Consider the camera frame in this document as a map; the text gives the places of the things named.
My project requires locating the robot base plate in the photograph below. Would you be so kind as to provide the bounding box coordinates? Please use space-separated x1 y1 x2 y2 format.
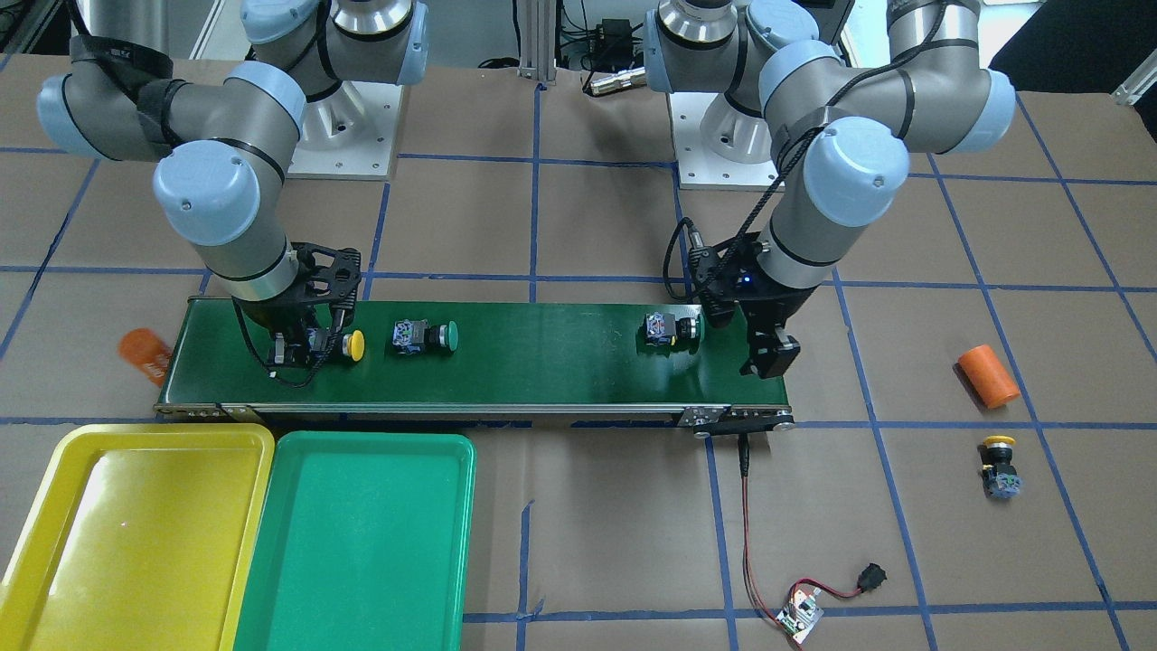
287 81 405 182
668 93 788 191

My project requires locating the green conveyor belt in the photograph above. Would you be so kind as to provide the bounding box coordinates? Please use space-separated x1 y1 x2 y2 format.
155 297 795 437

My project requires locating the small controller circuit board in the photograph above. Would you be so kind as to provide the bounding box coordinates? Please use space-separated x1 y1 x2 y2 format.
774 584 825 650

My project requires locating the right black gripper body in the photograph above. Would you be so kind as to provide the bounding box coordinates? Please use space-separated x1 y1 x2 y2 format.
234 242 362 339

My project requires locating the yellow push button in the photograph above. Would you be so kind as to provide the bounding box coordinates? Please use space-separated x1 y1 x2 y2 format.
307 328 364 363
979 434 1023 500

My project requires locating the green tray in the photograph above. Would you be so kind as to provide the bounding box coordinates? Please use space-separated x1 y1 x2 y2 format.
234 431 476 650

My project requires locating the yellow tray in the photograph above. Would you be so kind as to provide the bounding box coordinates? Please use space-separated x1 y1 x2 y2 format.
3 424 277 650

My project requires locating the aluminium frame post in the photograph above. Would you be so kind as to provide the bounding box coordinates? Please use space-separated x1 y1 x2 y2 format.
513 0 560 87

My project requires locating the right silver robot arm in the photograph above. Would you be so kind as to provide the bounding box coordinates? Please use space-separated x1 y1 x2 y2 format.
36 1 428 373

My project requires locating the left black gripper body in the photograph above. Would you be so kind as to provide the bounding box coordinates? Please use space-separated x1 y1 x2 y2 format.
691 238 828 339

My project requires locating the plain orange cylinder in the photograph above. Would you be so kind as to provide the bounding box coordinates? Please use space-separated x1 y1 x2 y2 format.
957 343 1020 410

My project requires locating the orange cylinder labelled 4680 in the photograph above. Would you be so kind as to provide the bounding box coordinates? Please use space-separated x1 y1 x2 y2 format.
118 328 174 387

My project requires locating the red black wire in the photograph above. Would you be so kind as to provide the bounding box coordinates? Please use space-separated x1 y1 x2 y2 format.
737 434 889 626

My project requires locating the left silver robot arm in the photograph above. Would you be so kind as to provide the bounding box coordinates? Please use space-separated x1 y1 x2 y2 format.
642 1 1016 379

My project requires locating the green push button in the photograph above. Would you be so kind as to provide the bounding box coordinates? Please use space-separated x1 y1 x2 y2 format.
390 320 459 355
642 312 705 347

